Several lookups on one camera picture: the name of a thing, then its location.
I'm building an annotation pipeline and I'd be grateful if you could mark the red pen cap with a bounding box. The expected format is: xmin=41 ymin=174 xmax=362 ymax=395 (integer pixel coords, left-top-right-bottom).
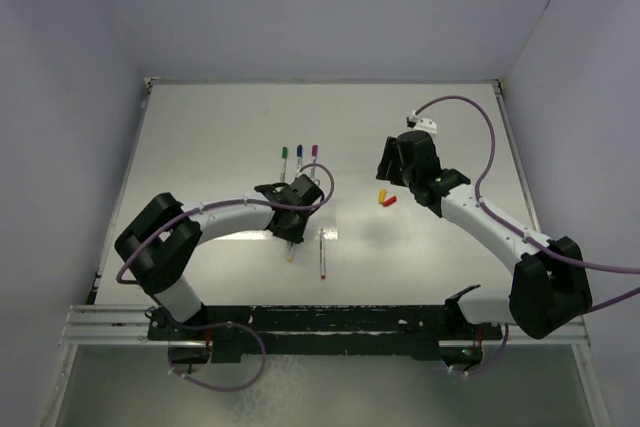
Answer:
xmin=382 ymin=196 xmax=397 ymax=207

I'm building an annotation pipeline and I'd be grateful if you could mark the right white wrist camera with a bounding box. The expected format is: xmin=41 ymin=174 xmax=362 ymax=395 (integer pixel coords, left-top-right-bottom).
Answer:
xmin=406 ymin=111 xmax=438 ymax=137

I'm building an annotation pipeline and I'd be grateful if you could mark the purple cable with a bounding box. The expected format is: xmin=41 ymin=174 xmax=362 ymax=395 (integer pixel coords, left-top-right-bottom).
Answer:
xmin=413 ymin=95 xmax=640 ymax=381
xmin=115 ymin=163 xmax=335 ymax=391

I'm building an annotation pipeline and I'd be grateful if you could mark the aluminium rail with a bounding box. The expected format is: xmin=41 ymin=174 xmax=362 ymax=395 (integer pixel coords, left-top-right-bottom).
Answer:
xmin=59 ymin=305 xmax=590 ymax=346
xmin=491 ymin=79 xmax=542 ymax=232

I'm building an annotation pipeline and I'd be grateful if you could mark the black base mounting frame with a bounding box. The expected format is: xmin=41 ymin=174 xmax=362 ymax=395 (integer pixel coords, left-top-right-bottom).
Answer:
xmin=145 ymin=305 xmax=503 ymax=363

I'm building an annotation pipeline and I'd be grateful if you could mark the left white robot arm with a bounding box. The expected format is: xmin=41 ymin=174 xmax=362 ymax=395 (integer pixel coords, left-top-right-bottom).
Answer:
xmin=114 ymin=174 xmax=325 ymax=339

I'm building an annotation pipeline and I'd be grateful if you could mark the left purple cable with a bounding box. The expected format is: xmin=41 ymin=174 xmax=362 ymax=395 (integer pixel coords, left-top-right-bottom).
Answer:
xmin=115 ymin=163 xmax=335 ymax=391

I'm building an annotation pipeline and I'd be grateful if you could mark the aluminium rail right side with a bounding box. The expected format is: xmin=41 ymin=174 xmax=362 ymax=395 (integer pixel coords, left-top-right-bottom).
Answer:
xmin=491 ymin=79 xmax=542 ymax=232

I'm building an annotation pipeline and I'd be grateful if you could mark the green marker pen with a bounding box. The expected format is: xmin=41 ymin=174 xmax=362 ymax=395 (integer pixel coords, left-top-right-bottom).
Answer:
xmin=279 ymin=156 xmax=287 ymax=183

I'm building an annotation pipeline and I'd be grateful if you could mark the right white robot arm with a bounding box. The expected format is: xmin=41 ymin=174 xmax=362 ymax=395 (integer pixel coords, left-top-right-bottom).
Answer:
xmin=376 ymin=130 xmax=593 ymax=339

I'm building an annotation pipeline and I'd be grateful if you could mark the red marker pen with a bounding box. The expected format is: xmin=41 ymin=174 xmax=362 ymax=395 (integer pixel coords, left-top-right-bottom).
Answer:
xmin=319 ymin=228 xmax=327 ymax=281

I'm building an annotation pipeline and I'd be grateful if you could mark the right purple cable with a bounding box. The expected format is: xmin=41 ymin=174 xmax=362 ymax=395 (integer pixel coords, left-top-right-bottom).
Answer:
xmin=413 ymin=95 xmax=640 ymax=381

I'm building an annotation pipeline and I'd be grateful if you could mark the aluminium rail front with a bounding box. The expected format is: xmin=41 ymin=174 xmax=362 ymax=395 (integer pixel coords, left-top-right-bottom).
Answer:
xmin=59 ymin=305 xmax=590 ymax=346

